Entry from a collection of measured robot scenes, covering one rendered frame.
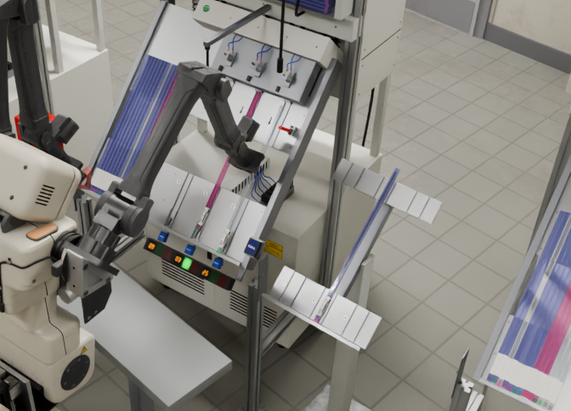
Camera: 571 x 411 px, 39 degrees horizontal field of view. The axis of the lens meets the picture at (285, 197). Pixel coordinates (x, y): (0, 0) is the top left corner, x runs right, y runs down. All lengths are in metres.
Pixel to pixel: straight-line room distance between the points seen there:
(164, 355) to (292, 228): 0.70
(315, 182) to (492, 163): 1.62
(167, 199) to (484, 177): 2.12
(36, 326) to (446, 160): 2.80
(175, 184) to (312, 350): 0.97
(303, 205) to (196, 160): 0.48
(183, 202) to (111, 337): 0.50
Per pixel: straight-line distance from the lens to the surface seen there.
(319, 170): 3.11
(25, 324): 2.10
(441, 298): 3.56
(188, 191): 2.64
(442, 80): 5.16
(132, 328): 2.51
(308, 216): 2.88
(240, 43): 2.63
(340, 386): 2.83
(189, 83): 1.88
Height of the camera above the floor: 2.41
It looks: 37 degrees down
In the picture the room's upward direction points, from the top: 4 degrees clockwise
